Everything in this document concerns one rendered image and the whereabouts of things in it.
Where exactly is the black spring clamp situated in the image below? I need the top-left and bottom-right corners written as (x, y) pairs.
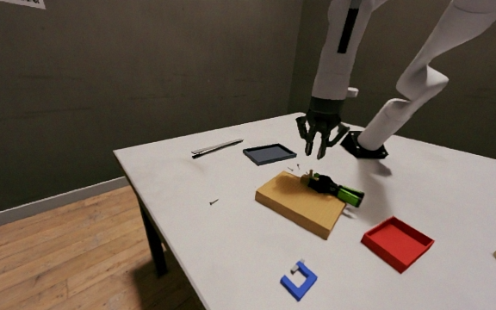
top-left (307, 172), bottom-right (365, 208)

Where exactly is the grey flat bar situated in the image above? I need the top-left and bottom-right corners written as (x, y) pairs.
top-left (191, 139), bottom-right (243, 159)

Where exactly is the red shallow tray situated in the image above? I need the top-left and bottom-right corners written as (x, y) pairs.
top-left (360, 216), bottom-right (435, 274)

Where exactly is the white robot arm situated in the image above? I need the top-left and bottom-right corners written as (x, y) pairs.
top-left (312, 0), bottom-right (496, 151)

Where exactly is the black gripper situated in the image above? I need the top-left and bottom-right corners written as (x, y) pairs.
top-left (296, 96), bottom-right (350, 160)

